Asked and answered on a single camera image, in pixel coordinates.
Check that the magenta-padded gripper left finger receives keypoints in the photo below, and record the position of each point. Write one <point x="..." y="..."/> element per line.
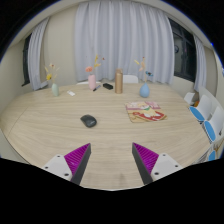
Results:
<point x="77" y="160"/>

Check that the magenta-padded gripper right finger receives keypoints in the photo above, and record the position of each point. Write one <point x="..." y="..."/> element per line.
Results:
<point x="146" y="160"/>

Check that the black computer mouse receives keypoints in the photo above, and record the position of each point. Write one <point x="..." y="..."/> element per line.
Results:
<point x="88" y="121"/>

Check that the small white remote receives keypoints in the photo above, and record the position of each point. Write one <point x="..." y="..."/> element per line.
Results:
<point x="71" y="93"/>

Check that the blue vase with dried flowers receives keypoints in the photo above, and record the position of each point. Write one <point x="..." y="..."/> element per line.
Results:
<point x="144" y="91"/>

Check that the green vase with yellow flowers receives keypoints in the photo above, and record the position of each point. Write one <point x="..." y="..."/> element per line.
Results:
<point x="55" y="90"/>

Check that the dark marker pen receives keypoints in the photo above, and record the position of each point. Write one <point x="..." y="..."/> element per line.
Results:
<point x="96" y="88"/>

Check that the white chairs with blue seats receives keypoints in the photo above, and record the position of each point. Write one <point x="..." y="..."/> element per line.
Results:
<point x="204" y="108"/>

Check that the pink vase with orange flowers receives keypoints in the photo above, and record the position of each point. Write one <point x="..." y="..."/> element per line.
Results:
<point x="92" y="82"/>

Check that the small black box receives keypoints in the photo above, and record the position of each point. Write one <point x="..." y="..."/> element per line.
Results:
<point x="108" y="86"/>

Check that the copper drink bottle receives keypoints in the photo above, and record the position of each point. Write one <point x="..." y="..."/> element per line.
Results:
<point x="119" y="81"/>

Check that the narrow white curtain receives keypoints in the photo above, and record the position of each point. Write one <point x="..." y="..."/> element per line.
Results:
<point x="200" y="63"/>
<point x="36" y="56"/>

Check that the dark window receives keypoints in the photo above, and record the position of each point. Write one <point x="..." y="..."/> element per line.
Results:
<point x="183" y="53"/>
<point x="26" y="60"/>

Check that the wide white curtain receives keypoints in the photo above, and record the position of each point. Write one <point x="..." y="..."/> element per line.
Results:
<point x="126" y="33"/>

